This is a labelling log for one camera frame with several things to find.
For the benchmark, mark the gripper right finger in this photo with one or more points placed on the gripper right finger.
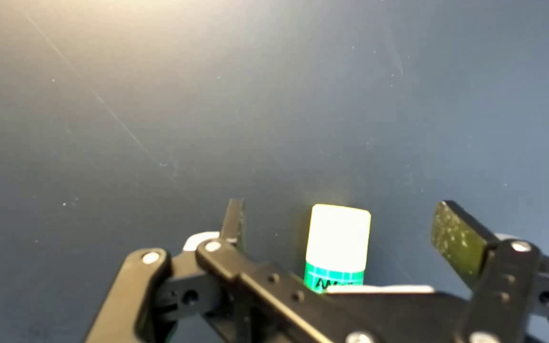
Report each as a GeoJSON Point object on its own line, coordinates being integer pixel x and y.
{"type": "Point", "coordinates": [503, 276]}

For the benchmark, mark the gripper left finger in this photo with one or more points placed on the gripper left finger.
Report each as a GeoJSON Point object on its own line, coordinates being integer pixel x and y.
{"type": "Point", "coordinates": [217, 276]}

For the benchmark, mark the white and green glue stick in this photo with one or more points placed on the white and green glue stick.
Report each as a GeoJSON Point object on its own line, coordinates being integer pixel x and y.
{"type": "Point", "coordinates": [337, 245]}

